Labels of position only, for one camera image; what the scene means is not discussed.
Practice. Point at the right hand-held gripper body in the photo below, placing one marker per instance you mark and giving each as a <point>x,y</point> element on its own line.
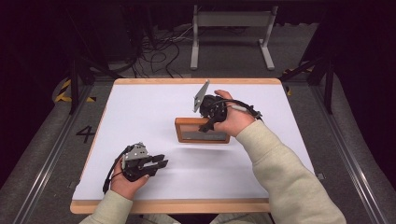
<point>213,109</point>

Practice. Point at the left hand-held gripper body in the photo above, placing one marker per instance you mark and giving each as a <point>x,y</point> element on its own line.
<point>137,161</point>

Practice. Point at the wooden photo frame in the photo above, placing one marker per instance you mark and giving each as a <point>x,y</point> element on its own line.
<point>180,130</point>

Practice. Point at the person's right hand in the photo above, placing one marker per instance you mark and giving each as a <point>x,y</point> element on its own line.
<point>236,121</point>

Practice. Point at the person's left hand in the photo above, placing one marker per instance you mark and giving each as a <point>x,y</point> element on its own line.
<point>123,185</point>

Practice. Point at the yellow black hazard tape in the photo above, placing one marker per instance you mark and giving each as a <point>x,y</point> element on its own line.
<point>289,90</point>
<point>62,96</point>

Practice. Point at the grey metal stand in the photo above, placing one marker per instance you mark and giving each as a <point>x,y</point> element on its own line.
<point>233,18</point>

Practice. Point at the black tripod stand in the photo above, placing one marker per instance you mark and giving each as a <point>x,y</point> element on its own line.
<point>74,81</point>
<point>327,84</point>

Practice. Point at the small grey table bracket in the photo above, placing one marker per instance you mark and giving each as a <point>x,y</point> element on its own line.
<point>321,176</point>
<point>73,184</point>

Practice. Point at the aluminium floor rail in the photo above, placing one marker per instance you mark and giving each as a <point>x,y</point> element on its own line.
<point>46,168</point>
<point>351,168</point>

